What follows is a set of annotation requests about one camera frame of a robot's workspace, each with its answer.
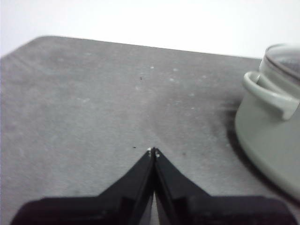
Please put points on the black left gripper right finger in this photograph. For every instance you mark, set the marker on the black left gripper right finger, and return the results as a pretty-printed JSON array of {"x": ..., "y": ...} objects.
[{"x": 187, "y": 204}]

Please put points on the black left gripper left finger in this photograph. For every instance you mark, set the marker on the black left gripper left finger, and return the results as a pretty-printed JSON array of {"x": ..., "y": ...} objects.
[{"x": 122, "y": 201}]

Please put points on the glass lid with green knob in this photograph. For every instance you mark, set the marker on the glass lid with green knob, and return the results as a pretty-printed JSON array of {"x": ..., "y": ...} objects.
[{"x": 288, "y": 61}]

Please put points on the pale green electric cooking pot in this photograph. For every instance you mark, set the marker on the pale green electric cooking pot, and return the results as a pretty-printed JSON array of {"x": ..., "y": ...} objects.
[{"x": 269, "y": 140}]

